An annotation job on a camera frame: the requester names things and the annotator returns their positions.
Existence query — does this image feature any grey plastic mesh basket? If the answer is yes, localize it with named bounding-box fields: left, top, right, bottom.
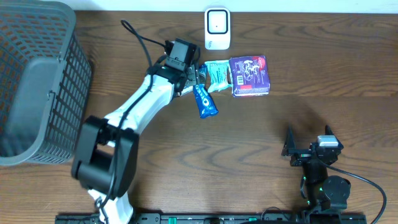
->
left=1, top=1, right=93, bottom=166

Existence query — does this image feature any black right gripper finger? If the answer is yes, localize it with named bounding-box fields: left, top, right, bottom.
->
left=325, top=125, right=344, bottom=149
left=281, top=126, right=295, bottom=156

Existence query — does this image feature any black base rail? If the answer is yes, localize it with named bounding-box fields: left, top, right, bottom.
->
left=55, top=212, right=368, bottom=224

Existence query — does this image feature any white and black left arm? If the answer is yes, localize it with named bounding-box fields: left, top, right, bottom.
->
left=72, top=63, right=206, bottom=223

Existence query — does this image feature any blue Oreo cookie pack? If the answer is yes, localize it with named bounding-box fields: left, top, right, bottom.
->
left=192, top=63, right=219, bottom=119

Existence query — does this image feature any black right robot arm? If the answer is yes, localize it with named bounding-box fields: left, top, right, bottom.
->
left=282, top=126, right=351, bottom=213

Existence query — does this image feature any purple snack box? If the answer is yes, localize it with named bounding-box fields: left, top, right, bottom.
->
left=229, top=55, right=271, bottom=97

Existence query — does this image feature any mint green snack packet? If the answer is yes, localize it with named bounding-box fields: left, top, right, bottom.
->
left=205, top=60, right=232, bottom=93

